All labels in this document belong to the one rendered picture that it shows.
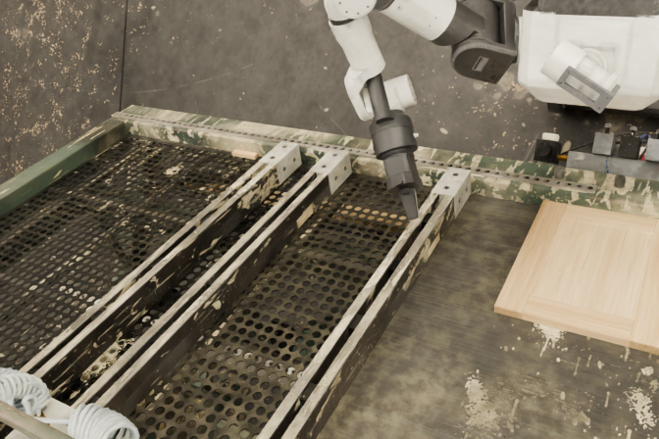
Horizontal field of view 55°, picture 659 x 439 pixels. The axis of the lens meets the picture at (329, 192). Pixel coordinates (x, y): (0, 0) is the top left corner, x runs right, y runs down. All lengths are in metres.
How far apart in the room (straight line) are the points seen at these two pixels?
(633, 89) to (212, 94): 2.42
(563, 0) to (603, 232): 0.59
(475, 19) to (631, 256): 0.63
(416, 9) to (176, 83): 2.41
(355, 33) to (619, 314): 0.75
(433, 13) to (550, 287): 0.62
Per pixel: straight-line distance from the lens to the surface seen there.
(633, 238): 1.58
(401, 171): 1.25
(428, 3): 1.21
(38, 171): 2.21
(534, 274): 1.44
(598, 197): 1.64
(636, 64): 1.23
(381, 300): 1.30
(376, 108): 1.27
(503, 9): 1.34
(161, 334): 1.37
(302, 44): 3.06
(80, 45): 4.06
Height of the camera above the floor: 2.54
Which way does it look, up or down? 62 degrees down
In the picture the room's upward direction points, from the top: 87 degrees counter-clockwise
